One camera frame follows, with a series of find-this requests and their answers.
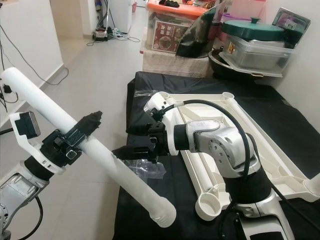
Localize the red printed carton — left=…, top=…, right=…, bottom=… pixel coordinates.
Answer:
left=152, top=21, right=187, bottom=53

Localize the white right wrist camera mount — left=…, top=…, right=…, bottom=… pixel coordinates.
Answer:
left=142, top=91, right=177, bottom=157

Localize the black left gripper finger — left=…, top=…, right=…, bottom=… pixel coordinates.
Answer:
left=72, top=111, right=104, bottom=147

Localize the black wall cable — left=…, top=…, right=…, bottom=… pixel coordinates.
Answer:
left=0, top=25, right=70, bottom=98

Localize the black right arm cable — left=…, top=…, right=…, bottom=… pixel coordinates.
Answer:
left=165, top=99, right=320, bottom=240

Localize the green round pot lid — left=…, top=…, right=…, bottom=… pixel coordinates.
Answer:
left=220, top=17, right=288, bottom=42

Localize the clear plastic storage container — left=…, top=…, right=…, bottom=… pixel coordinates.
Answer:
left=219, top=35, right=297, bottom=77

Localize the small black bundle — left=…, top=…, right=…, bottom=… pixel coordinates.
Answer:
left=157, top=0, right=181, bottom=8

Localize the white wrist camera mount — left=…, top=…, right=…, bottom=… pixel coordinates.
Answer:
left=12, top=111, right=66, bottom=176
left=142, top=91, right=177, bottom=157

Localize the white plastic children table top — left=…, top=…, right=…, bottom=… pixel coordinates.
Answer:
left=142, top=91, right=320, bottom=222

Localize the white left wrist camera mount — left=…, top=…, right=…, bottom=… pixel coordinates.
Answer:
left=12, top=111, right=66, bottom=176

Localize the small floor appliance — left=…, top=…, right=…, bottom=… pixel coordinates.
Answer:
left=92, top=27, right=112, bottom=42

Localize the clear bin with orange lid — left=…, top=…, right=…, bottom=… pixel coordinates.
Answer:
left=145, top=0, right=206, bottom=55

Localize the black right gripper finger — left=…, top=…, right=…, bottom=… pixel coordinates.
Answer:
left=125, top=122, right=149, bottom=137
left=111, top=144, right=151, bottom=165

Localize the black round wok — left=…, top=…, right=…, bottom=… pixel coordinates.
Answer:
left=207, top=47, right=281, bottom=83

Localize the black plastic bag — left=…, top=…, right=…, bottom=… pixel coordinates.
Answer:
left=176, top=0, right=231, bottom=58

